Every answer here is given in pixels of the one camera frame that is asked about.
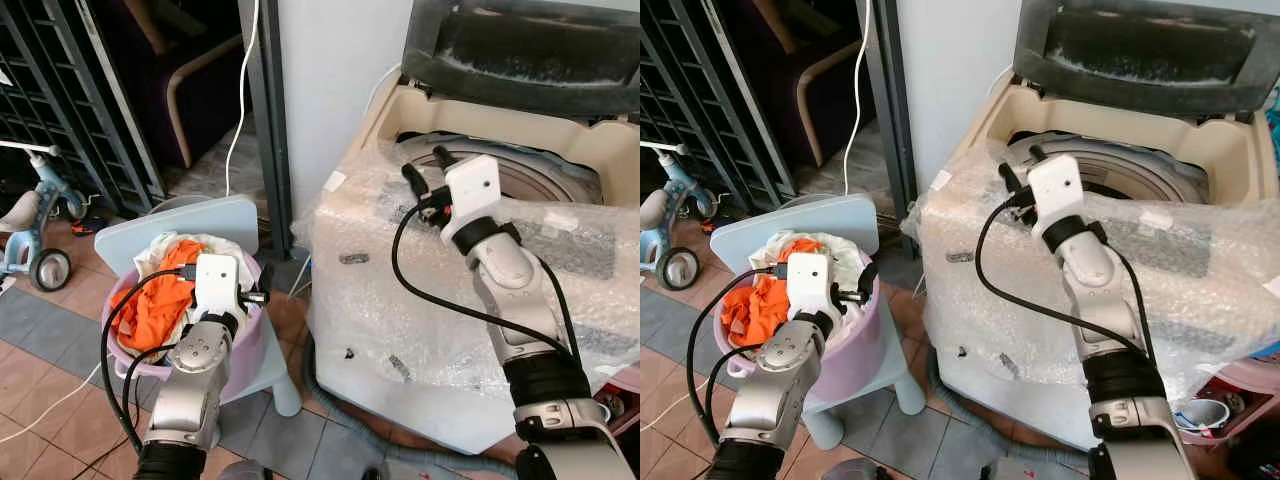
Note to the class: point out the light blue plastic stool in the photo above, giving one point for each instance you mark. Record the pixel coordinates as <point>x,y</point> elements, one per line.
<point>180,220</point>
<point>800,215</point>

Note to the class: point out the beige top-loading washing machine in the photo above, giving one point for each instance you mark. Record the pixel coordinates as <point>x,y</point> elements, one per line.
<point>390,115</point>
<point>990,115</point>

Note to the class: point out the black metal grille gate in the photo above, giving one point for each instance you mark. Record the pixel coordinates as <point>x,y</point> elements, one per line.
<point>690,90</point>
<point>60,90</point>

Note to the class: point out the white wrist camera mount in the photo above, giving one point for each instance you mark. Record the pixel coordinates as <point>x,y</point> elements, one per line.
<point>472,195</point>
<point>1057,195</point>
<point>217,285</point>
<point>808,285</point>

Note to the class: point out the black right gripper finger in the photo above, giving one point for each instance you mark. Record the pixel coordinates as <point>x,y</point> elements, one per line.
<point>442,156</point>
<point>414,179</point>
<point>1035,154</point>
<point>1010,178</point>

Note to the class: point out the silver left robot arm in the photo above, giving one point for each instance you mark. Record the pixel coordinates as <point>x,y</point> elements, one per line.
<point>190,390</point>
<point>770,400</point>

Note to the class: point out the small red toy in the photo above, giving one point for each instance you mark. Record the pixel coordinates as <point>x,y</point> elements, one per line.
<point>707,224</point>
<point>92,226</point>

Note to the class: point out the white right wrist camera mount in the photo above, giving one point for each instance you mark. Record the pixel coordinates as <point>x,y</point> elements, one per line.
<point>1057,195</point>
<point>472,195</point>

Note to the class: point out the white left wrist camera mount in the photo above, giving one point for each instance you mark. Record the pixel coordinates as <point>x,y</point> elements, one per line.
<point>217,285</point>
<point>808,285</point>

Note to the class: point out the dark translucent washer lid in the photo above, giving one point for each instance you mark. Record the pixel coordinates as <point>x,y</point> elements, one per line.
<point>1140,40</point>
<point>520,40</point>

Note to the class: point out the dark metal door post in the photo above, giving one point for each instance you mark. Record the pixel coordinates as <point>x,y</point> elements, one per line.
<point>272,150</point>
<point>890,130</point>

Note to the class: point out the pink plastic laundry basket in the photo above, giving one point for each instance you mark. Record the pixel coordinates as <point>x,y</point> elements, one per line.
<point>850,360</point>
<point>245,350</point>

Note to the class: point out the clear bubble wrap sheet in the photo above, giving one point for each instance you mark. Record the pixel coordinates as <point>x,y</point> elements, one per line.
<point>960,240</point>
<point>360,230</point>

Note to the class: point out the light blue child tricycle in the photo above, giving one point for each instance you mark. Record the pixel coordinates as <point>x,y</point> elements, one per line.
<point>45,195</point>
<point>665,215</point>

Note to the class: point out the dark armchair with wooden arm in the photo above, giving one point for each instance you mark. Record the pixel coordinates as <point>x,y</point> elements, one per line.
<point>200,100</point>
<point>830,100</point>

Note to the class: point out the pink plastic basin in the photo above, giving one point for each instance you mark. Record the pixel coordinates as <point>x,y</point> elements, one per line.
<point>1255,385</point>
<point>625,382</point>

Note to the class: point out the orange garment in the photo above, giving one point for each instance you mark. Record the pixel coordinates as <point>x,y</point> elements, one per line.
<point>750,310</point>
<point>160,300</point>

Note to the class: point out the grey washer drum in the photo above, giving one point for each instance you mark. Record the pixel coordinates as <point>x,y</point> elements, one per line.
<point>540,170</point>
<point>1150,165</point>

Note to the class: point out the white cup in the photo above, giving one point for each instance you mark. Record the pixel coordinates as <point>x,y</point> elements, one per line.
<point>603,410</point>
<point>1200,415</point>

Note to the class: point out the white garment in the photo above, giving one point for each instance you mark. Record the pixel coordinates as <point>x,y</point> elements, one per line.
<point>845,255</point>
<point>225,245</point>

